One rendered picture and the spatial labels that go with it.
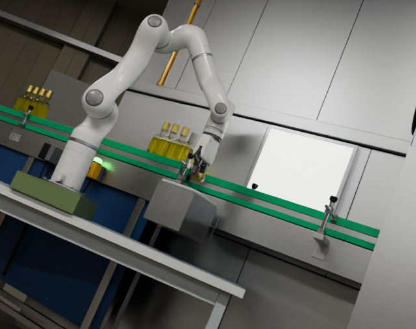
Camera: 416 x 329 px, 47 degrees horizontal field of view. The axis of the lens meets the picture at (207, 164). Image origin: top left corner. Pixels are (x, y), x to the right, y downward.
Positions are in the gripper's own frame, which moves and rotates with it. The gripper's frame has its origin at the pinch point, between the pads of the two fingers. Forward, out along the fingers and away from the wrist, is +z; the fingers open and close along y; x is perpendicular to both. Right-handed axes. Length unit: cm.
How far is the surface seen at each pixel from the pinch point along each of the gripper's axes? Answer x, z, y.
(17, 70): -360, -86, -154
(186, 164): -13.2, -4.5, -10.2
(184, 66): -60, -64, -40
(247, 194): 12.5, -2.0, -23.2
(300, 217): 36.9, 0.7, -24.2
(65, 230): -31, 39, 21
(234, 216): 11.2, 8.9, -21.3
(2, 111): -142, -5, -9
